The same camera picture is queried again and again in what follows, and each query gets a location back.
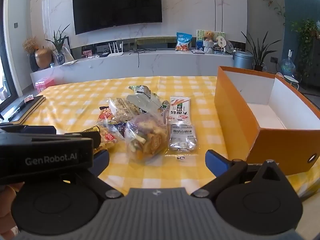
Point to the wall socket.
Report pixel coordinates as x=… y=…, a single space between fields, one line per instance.
x=274 y=60

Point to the clear bag of vegetable chips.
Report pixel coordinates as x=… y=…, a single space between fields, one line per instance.
x=147 y=140

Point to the green tube packet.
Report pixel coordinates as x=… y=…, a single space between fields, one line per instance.
x=165 y=108

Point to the person's left hand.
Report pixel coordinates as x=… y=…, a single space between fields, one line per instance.
x=6 y=197

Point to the white router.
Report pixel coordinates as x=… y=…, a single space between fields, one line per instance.
x=115 y=53

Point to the pink card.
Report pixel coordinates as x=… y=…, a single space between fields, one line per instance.
x=87 y=54

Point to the blue box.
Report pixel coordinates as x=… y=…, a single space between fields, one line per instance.
x=200 y=45

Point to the dark wooden board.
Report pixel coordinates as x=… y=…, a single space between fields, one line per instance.
x=28 y=110

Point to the round paper fan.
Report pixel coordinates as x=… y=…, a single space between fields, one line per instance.
x=221 y=42

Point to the green printed card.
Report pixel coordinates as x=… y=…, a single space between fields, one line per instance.
x=200 y=33

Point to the small black white candy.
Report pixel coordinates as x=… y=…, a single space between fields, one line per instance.
x=180 y=158

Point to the yellow checked tablecloth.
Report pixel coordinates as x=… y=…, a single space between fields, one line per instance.
x=175 y=92

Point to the black television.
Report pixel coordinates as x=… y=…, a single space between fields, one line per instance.
x=117 y=5

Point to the silver flat device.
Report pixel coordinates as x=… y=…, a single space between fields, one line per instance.
x=198 y=51

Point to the white stick snack packet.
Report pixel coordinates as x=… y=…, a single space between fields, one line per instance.
x=180 y=107

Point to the blue water jug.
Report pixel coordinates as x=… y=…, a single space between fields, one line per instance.
x=287 y=67

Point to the glass vase with plant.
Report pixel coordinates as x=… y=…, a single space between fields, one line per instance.
x=60 y=57

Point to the grey trash can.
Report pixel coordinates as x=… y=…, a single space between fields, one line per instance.
x=243 y=60

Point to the orange cardboard box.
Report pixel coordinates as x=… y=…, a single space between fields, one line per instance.
x=235 y=120

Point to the small red packet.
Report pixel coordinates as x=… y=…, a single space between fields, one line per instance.
x=28 y=98

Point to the red orange snack packet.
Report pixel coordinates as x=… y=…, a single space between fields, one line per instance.
x=106 y=115

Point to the pink box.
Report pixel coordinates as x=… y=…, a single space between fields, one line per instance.
x=44 y=84

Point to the black vase with dried flowers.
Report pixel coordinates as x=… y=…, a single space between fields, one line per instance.
x=32 y=62

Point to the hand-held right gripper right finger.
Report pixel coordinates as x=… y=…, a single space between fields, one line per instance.
x=215 y=162

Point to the yellow red snack packet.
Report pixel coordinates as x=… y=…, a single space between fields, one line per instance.
x=110 y=137

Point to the silver white candy packet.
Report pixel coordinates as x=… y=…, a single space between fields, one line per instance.
x=182 y=137

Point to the black picture frame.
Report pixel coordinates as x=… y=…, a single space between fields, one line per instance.
x=67 y=42

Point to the green leafy plant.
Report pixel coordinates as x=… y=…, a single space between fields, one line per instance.
x=306 y=35

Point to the white marble TV console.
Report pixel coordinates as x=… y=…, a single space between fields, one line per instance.
x=162 y=65

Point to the golden vase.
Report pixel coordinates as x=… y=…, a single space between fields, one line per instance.
x=43 y=58

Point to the white green snack bag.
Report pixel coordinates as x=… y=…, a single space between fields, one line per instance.
x=145 y=103

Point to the clear bag of peanuts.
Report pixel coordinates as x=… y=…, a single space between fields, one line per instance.
x=122 y=110

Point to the blue snack bag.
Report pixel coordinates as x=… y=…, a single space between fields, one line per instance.
x=183 y=42

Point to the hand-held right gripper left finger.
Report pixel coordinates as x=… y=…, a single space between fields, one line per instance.
x=102 y=161

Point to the brown teddy bear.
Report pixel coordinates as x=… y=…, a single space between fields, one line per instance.
x=208 y=36

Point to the long-leaf potted plant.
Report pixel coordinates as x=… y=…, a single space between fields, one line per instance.
x=258 y=55

